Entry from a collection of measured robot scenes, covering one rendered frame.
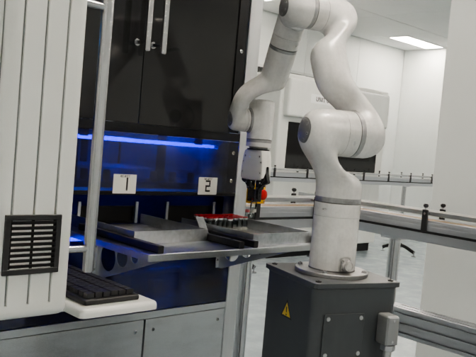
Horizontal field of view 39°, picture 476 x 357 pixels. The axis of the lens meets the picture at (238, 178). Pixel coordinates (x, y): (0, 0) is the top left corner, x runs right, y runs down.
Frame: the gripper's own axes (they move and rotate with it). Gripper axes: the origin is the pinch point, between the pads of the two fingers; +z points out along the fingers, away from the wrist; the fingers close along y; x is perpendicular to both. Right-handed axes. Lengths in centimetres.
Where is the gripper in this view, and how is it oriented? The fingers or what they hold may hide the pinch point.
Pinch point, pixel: (254, 195)
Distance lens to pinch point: 221.8
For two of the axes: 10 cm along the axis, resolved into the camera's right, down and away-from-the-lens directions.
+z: -0.8, 10.0, 0.5
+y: 6.8, 0.9, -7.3
